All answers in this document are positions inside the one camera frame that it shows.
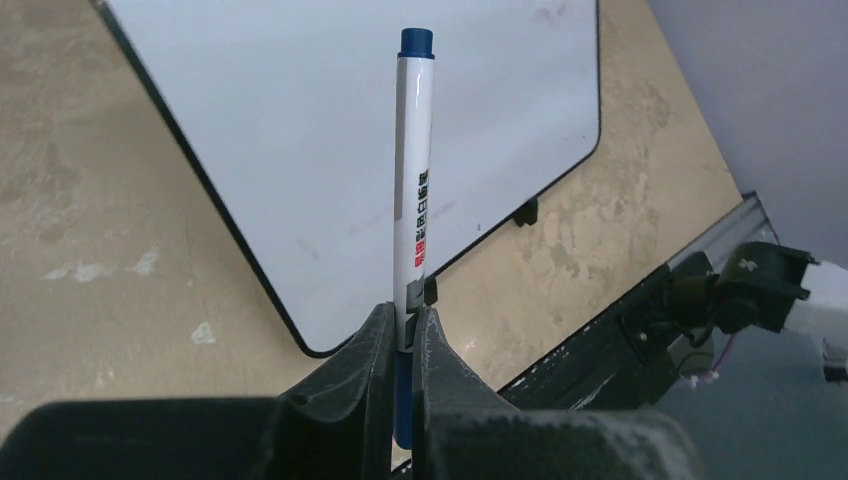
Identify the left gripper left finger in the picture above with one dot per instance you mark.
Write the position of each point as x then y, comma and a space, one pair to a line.
337, 422

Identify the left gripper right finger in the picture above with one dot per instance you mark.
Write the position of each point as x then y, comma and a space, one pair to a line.
462, 429

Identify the white whiteboard black frame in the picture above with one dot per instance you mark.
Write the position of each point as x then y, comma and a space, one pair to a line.
286, 112

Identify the white marker pen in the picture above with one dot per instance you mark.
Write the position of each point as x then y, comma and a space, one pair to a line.
413, 126

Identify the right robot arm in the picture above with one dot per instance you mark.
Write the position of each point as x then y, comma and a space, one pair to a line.
771, 287

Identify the aluminium rail frame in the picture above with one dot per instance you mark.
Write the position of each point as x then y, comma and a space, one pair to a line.
747, 222

